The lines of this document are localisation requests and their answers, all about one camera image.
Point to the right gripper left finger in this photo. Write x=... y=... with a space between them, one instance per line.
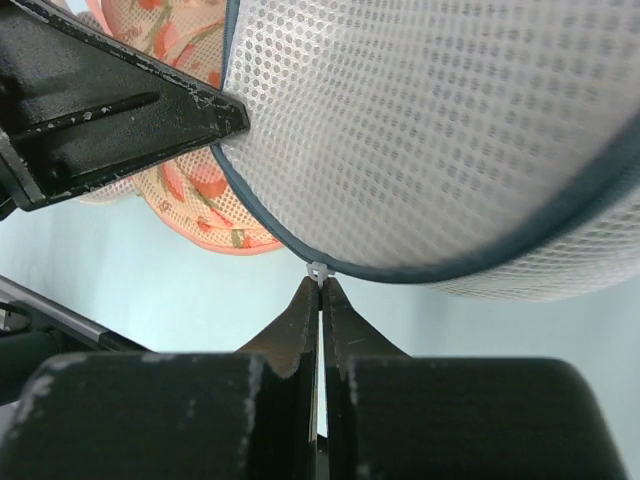
x=283 y=400

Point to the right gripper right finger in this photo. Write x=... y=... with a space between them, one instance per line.
x=347 y=336

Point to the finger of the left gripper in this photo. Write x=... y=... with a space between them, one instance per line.
x=80 y=110

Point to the white mesh laundry bag blue trim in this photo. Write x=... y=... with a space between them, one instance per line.
x=488 y=148

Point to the floral pink mesh laundry bag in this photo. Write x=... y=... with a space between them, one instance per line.
x=189 y=193

